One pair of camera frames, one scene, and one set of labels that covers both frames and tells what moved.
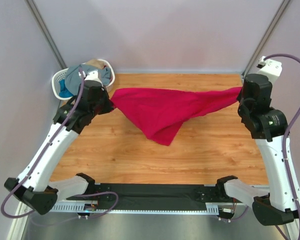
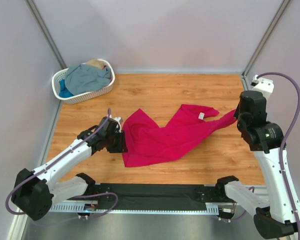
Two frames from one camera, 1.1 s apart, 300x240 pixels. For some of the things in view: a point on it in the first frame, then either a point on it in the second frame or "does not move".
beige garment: (96, 63) does not move
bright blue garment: (64, 92) does not move
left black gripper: (105, 103) → (118, 141)
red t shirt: (162, 113) → (147, 144)
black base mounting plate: (155, 195) does not move
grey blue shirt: (72, 78) does not move
